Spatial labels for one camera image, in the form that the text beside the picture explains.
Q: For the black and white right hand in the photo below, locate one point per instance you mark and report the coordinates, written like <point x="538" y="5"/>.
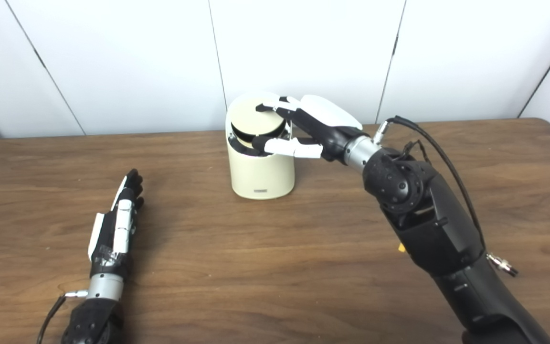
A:
<point x="327" y="119"/>

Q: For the black and white left hand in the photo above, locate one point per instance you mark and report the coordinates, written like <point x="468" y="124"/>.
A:
<point x="108" y="234"/>

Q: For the cream round bin lid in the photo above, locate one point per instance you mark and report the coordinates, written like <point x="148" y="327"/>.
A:
<point x="256" y="122"/>

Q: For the cream-colored bin body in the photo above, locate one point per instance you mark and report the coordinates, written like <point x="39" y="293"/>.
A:
<point x="260" y="174"/>

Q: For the black bin liner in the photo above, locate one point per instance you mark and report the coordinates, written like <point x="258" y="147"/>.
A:
<point x="242" y="141"/>

